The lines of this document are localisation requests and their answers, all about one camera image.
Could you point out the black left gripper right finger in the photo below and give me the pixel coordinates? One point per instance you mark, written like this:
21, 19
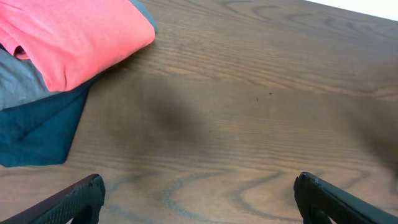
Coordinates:
321, 202

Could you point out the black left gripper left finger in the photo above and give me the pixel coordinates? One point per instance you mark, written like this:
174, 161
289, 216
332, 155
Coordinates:
79, 203

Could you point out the red printed t-shirt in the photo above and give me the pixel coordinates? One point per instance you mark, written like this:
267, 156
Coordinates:
71, 37

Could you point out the blue folded garment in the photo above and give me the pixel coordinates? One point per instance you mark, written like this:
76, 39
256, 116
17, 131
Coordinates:
41, 133

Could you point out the grey folded shorts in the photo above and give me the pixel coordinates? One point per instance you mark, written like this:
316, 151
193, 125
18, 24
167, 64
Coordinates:
18, 81

